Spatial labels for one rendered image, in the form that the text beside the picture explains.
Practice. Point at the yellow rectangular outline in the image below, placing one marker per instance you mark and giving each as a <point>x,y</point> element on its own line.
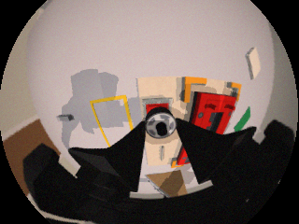
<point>113,98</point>

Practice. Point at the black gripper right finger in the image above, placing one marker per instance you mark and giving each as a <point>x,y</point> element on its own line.
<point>207,150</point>

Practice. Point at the black toy wheel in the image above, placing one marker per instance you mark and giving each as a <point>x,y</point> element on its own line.
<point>157,115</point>

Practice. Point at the cream flat square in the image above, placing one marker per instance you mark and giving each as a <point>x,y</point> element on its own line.
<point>253,62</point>

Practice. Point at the green flat rectangle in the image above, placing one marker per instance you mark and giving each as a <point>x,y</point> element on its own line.
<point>239,126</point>

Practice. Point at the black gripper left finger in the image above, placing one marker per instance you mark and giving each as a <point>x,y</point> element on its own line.
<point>122,160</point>

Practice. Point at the red base with black post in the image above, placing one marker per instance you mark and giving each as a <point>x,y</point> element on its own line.
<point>161,128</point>

